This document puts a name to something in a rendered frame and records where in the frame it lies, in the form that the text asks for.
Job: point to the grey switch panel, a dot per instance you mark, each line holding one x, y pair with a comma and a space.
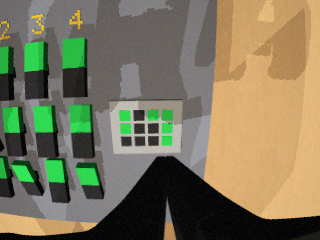
138, 79

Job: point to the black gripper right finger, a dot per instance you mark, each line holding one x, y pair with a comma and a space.
200, 212

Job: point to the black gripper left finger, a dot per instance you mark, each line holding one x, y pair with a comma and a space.
139, 216

